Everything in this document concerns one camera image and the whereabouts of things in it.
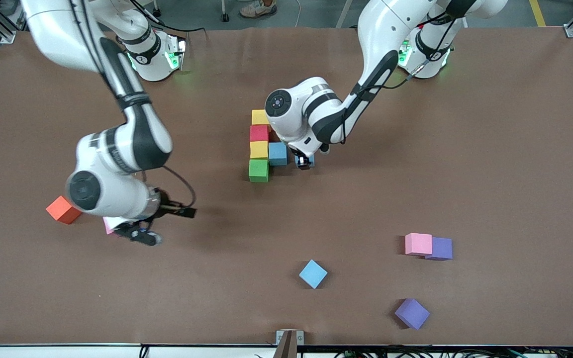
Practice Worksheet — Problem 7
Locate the green foam block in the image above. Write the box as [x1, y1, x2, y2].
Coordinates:
[248, 159, 270, 183]

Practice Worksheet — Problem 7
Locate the purple foam block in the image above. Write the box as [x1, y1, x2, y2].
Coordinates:
[394, 298, 430, 330]
[425, 237, 453, 261]

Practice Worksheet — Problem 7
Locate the brown table mat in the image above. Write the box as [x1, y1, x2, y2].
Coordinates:
[0, 26, 573, 347]

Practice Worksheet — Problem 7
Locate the orange foam block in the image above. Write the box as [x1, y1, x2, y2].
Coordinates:
[45, 195, 82, 225]

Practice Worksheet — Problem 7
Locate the grey metal stand leg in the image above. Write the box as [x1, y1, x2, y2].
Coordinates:
[335, 0, 354, 28]

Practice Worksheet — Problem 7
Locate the grey sneaker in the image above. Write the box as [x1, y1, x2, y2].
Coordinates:
[241, 0, 278, 19]

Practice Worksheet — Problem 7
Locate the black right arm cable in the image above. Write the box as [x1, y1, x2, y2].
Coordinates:
[68, 0, 207, 208]

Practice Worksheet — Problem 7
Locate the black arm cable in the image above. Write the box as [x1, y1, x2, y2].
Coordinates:
[341, 15, 454, 145]
[68, 0, 207, 208]

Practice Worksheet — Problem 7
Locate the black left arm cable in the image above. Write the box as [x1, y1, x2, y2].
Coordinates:
[341, 15, 454, 145]

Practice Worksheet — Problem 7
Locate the metal bracket at table edge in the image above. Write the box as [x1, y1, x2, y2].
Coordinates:
[276, 329, 305, 358]

